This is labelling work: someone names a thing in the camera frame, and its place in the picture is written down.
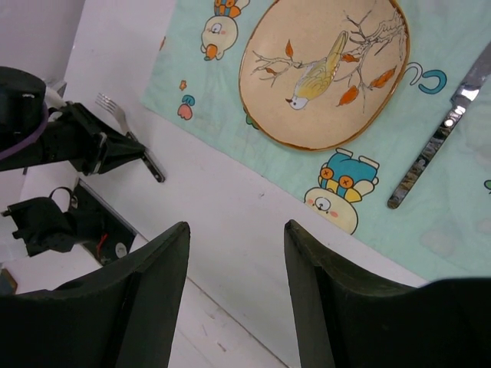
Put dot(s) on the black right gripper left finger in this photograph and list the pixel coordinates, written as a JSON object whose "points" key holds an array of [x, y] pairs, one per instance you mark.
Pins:
{"points": [[121, 315]]}

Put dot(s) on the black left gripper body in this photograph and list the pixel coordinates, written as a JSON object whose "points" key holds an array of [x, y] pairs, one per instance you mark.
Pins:
{"points": [[76, 135]]}

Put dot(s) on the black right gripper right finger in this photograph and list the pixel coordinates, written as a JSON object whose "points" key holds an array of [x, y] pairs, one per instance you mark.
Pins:
{"points": [[346, 316]]}

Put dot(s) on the round bird pattern plate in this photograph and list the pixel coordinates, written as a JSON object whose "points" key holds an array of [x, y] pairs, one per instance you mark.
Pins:
{"points": [[315, 75]]}

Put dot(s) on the green cartoon print cloth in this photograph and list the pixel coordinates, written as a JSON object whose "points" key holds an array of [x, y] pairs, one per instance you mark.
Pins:
{"points": [[442, 228]]}

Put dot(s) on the fork with black handle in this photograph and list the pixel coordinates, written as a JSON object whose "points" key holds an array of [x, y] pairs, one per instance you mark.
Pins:
{"points": [[119, 115]]}

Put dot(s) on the knife with patterned handle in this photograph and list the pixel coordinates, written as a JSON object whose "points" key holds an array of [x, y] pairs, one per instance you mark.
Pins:
{"points": [[466, 92]]}

